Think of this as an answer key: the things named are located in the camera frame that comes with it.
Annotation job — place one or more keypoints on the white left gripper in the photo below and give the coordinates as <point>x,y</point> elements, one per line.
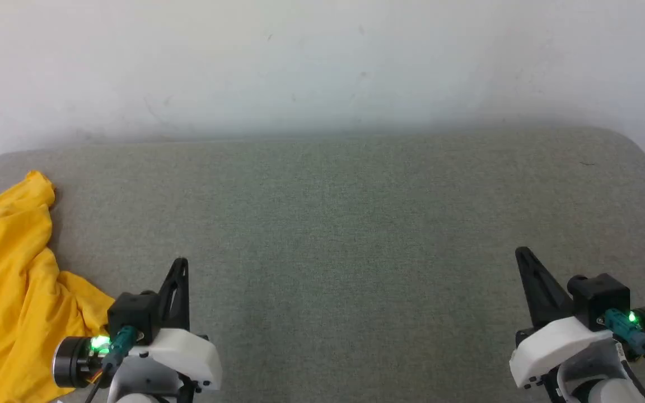
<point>185,352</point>

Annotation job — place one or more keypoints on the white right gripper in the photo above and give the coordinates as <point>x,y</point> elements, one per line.
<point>557,344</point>

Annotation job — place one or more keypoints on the yellow printed shirt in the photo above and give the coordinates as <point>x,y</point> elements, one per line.
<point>3,291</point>

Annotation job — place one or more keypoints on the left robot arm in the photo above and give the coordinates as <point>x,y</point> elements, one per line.
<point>76,362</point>

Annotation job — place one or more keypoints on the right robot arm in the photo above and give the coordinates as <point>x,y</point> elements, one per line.
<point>602,375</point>

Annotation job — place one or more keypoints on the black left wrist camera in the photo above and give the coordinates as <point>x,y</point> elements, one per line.
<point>135,313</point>

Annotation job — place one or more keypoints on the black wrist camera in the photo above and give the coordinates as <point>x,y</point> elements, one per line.
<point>599,296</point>
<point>135,313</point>

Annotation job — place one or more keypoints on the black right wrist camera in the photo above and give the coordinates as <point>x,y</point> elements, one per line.
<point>599,296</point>

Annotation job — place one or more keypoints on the teal left camera connector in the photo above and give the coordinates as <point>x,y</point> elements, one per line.
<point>121,342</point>

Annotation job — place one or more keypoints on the teal camera connector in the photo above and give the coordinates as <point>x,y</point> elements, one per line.
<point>121,342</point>
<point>625,330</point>

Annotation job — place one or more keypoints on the teal right camera connector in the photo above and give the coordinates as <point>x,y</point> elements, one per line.
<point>625,330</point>

